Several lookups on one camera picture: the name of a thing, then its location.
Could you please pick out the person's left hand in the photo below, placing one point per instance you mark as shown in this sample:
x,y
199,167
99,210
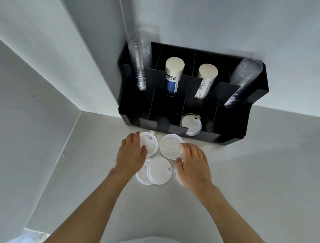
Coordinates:
x,y
130,156

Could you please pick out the person's right hand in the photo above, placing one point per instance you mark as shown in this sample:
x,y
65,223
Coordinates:
x,y
195,167

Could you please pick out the person's left thumb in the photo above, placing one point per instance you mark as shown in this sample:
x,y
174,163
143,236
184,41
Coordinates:
x,y
144,151

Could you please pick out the person's right thumb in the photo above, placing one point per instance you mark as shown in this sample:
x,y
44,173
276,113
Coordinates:
x,y
179,164

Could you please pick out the white plastic cup lid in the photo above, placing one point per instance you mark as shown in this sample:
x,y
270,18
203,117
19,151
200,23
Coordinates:
x,y
141,176
160,170
190,124
178,178
150,141
170,146

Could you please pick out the person's left forearm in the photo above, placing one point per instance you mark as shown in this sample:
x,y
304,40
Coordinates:
x,y
90,207

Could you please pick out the person's right forearm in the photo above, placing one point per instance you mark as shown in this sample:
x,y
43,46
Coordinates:
x,y
230,212

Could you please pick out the black cup and lid organizer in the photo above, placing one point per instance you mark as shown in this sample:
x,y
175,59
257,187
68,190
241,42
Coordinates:
x,y
230,112

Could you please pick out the blue print paper cup stack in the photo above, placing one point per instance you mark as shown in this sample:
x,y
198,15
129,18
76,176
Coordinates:
x,y
173,75

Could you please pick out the white print paper cup stack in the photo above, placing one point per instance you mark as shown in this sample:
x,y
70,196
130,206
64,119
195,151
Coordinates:
x,y
205,82

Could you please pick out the tall stack of clear cups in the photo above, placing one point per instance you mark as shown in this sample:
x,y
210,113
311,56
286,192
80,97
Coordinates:
x,y
139,57

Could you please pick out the short stack of clear cups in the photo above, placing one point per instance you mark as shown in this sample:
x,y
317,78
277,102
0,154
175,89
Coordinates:
x,y
243,80

